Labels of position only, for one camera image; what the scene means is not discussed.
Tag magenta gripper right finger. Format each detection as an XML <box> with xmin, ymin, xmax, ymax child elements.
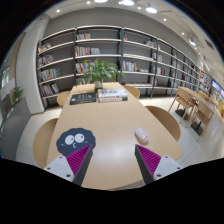
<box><xmin>135</xmin><ymin>144</ymin><xmax>182</xmax><ymax>184</ymax></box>

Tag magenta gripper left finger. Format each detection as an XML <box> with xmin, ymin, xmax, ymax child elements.
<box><xmin>44</xmin><ymin>145</ymin><xmax>93</xmax><ymax>186</ymax></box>

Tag dark cartoon-face mouse pad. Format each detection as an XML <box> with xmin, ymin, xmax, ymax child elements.
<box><xmin>56</xmin><ymin>128</ymin><xmax>96</xmax><ymax>157</ymax></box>

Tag white computer mouse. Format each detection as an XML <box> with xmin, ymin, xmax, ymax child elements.
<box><xmin>135</xmin><ymin>128</ymin><xmax>149</xmax><ymax>144</ymax></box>

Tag wooden chair near left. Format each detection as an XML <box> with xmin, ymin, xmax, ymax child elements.
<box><xmin>33</xmin><ymin>118</ymin><xmax>58</xmax><ymax>168</ymax></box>

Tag wooden chair near right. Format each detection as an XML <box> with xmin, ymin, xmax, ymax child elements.
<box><xmin>146</xmin><ymin>106</ymin><xmax>181</xmax><ymax>141</ymax></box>

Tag black book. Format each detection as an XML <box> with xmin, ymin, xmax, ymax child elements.
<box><xmin>70</xmin><ymin>92</ymin><xmax>96</xmax><ymax>105</ymax></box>

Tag wooden chair far left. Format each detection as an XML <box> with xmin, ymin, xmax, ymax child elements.
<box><xmin>57</xmin><ymin>91</ymin><xmax>70</xmax><ymax>107</ymax></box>

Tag wooden side chair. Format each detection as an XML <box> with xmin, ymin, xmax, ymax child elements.
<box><xmin>174</xmin><ymin>87</ymin><xmax>195</xmax><ymax>123</ymax></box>

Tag wooden side table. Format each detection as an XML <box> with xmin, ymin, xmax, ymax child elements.
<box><xmin>180</xmin><ymin>87</ymin><xmax>215</xmax><ymax>136</ymax></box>

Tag wooden chair far right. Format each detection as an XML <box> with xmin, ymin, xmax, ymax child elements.
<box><xmin>123</xmin><ymin>85</ymin><xmax>140</xmax><ymax>98</ymax></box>

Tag white and red book stack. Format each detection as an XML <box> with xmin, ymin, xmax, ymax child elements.
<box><xmin>98</xmin><ymin>88</ymin><xmax>128</xmax><ymax>102</ymax></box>

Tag small floor plant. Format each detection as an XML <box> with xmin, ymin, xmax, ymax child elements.
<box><xmin>12</xmin><ymin>87</ymin><xmax>23</xmax><ymax>104</ymax></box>

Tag green potted plant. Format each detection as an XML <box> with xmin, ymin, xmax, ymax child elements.
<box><xmin>76</xmin><ymin>60</ymin><xmax>123</xmax><ymax>90</ymax></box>

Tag grey wall bookshelf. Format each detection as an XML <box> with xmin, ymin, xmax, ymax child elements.
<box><xmin>36</xmin><ymin>25</ymin><xmax>212</xmax><ymax>108</ymax></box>

